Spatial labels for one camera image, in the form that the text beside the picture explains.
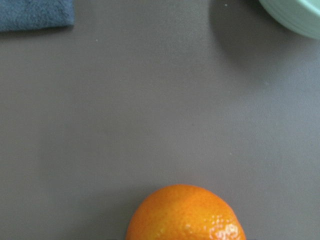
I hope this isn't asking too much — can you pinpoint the grey folded cloth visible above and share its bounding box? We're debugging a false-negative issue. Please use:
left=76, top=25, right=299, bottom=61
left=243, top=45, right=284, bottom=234
left=0, top=0, right=75, bottom=32

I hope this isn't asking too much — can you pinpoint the green bowl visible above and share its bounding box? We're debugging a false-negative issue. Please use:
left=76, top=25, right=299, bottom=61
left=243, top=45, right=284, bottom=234
left=259, top=0, right=320, bottom=40

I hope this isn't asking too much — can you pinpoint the orange fruit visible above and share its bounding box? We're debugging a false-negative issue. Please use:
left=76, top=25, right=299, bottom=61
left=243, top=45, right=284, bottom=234
left=125, top=184, right=247, bottom=240

